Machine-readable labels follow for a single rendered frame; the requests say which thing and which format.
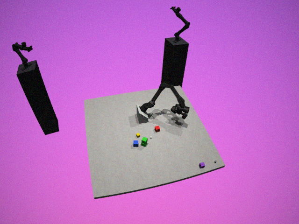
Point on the blue cube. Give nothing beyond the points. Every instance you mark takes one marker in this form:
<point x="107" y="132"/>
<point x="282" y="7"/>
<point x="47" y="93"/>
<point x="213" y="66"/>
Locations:
<point x="135" y="142"/>

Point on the small purple block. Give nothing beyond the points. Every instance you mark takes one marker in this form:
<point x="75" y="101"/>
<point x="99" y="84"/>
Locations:
<point x="201" y="165"/>

